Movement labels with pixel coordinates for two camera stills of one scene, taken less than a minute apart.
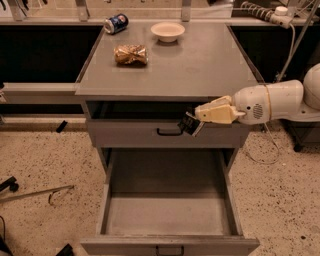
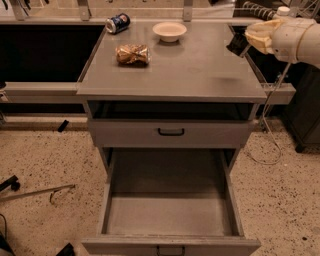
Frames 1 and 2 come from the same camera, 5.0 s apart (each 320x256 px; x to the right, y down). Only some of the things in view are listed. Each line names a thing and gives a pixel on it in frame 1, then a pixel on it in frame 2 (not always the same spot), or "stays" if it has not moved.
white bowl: (167, 32) stays
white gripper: (250, 105) → (287, 39)
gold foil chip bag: (131, 53) stays
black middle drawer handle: (169, 254) stays
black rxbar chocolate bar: (188, 125) → (238, 44)
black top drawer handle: (168, 134) stays
